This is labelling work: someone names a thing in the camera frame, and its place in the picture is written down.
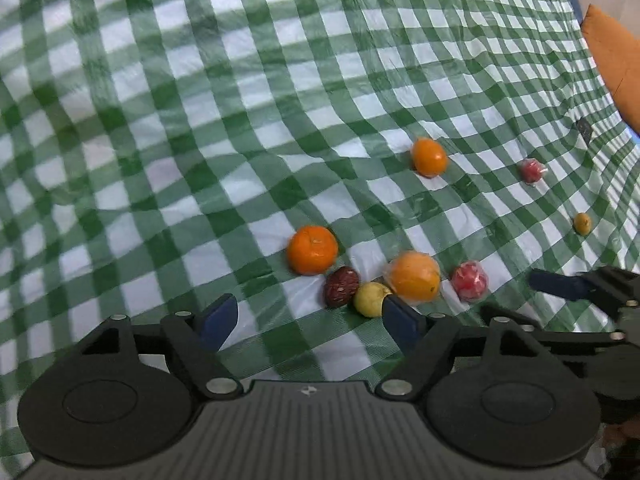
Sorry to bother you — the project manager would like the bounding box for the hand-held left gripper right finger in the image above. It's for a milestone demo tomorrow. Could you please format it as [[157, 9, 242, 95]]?
[[375, 294, 553, 401]]

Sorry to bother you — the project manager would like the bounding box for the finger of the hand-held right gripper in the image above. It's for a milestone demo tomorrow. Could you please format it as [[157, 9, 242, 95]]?
[[529, 265, 640, 319], [480, 302, 627, 349]]

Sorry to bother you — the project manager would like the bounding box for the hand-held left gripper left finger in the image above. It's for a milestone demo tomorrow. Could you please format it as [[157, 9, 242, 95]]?
[[70, 294, 244, 401]]

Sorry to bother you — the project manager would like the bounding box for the plastic-wrapped red fruit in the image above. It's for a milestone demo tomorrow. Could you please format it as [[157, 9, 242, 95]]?
[[518, 157, 548, 187], [450, 260, 490, 304]]

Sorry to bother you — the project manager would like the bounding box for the plastic-wrapped orange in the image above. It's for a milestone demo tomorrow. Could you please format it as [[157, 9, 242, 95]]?
[[384, 250, 443, 307]]

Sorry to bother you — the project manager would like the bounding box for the orange mandarin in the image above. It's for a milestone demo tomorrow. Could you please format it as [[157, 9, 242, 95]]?
[[411, 137, 449, 178], [287, 225, 340, 276]]

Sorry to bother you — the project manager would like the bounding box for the small yellow round fruit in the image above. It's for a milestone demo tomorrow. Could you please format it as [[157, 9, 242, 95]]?
[[353, 282, 394, 319]]

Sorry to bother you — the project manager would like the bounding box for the orange pillow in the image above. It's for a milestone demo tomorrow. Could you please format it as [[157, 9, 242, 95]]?
[[581, 3, 640, 133]]

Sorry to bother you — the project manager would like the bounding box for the green white checked tablecloth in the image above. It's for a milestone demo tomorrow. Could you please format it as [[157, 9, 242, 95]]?
[[0, 0, 640, 466]]

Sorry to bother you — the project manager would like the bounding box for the dark red jujube date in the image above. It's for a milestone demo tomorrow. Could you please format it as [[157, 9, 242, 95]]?
[[323, 266, 361, 309]]

